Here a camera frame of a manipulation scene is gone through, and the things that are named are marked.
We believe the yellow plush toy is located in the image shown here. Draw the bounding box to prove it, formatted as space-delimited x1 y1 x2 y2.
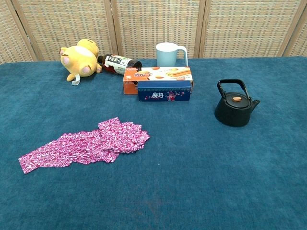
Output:
59 38 103 86

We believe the orange egg roll box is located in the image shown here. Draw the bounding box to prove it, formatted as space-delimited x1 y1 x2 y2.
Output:
122 66 194 95

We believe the pink white patterned cloth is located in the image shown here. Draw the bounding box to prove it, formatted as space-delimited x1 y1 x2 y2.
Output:
18 116 151 175

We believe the woven folding screen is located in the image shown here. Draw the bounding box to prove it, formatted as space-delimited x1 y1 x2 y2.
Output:
0 0 307 65

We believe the black cast iron teapot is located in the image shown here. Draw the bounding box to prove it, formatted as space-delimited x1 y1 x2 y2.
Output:
214 79 261 127

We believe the dark blue printed box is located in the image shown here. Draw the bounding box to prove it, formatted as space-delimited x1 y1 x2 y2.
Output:
137 80 192 103

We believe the brown tea bottle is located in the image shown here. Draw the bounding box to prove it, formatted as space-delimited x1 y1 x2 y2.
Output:
97 54 143 76

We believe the black teapot lid orange knob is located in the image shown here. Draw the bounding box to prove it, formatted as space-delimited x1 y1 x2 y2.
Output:
226 93 249 107

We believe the blue table cloth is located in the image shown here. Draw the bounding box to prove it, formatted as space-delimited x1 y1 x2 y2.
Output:
0 56 307 230

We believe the light blue mug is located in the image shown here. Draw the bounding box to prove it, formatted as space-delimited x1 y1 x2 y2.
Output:
155 42 189 68

